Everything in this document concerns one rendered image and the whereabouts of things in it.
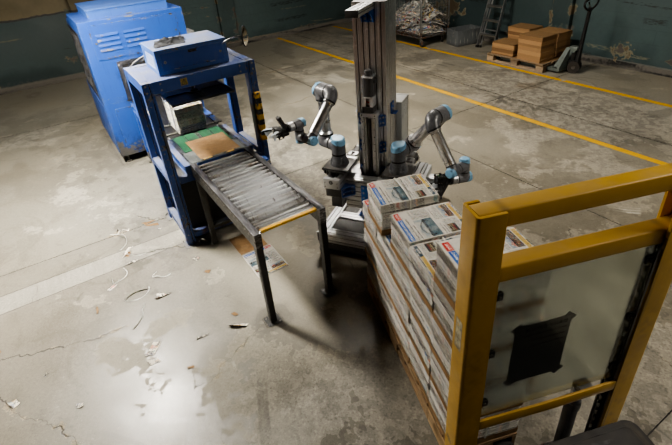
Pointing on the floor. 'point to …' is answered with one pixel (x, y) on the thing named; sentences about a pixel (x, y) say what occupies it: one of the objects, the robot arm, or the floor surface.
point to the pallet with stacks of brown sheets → (531, 46)
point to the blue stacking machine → (120, 54)
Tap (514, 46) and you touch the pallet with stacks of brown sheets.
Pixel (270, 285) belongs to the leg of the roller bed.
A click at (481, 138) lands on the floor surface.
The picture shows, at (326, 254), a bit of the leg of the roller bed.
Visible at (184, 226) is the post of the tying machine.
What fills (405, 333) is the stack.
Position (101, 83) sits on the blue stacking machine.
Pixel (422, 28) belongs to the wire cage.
